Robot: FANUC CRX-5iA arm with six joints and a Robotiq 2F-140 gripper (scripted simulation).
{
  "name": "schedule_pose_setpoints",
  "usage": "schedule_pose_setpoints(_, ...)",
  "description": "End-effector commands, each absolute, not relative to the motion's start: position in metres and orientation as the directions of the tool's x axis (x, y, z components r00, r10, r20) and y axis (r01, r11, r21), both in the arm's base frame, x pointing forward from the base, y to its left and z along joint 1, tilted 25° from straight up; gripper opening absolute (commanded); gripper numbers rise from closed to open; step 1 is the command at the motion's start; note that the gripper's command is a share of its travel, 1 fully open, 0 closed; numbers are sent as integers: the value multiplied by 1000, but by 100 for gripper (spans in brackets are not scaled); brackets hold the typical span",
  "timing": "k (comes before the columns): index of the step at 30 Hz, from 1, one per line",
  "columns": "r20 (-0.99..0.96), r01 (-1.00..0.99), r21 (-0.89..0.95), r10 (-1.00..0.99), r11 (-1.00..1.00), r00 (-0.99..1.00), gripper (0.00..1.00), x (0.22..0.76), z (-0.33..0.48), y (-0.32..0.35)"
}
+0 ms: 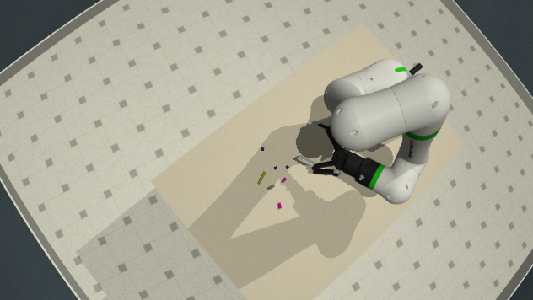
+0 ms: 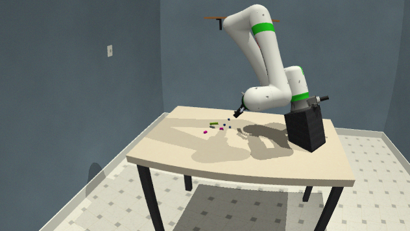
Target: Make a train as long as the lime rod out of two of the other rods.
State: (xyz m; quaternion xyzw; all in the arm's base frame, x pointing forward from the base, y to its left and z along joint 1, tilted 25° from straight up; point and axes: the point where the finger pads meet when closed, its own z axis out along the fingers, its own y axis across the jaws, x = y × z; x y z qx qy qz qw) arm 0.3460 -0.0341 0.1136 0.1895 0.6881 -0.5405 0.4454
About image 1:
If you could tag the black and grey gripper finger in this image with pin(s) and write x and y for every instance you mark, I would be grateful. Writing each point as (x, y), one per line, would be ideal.
(327, 129)
(317, 167)

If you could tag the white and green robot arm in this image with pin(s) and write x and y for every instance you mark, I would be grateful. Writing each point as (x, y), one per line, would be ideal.
(419, 102)

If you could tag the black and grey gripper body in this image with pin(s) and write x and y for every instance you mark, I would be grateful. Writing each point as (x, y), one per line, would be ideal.
(353, 161)

